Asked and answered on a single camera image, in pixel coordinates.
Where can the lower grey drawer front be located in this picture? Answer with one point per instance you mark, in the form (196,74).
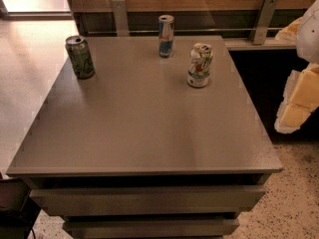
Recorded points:
(148,229)

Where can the upper grey drawer front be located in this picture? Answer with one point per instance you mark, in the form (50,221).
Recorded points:
(147,200)

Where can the metal wall bracket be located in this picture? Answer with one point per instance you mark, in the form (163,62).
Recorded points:
(259,32)
(121,18)

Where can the green soda can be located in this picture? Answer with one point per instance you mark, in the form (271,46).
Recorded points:
(80,56)

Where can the left metal wall bracket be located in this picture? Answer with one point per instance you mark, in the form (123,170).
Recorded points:
(121,18)

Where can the dark object bottom left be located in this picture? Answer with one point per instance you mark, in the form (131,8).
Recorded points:
(18,212)

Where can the grey drawer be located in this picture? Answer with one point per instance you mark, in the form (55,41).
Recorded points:
(148,229)
(147,200)

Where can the horizontal metal rail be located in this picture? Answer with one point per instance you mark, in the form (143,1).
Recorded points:
(226,33)

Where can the grey drawer cabinet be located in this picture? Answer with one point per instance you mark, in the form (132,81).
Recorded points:
(137,123)

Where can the right metal wall bracket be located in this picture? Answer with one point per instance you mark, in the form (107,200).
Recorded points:
(259,32)

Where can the white 7up can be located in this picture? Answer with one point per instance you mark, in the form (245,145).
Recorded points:
(200,61)

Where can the blue silver energy drink can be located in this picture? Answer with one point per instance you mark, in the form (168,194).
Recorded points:
(166,28)

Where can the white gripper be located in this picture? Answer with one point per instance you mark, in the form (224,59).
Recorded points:
(309,36)

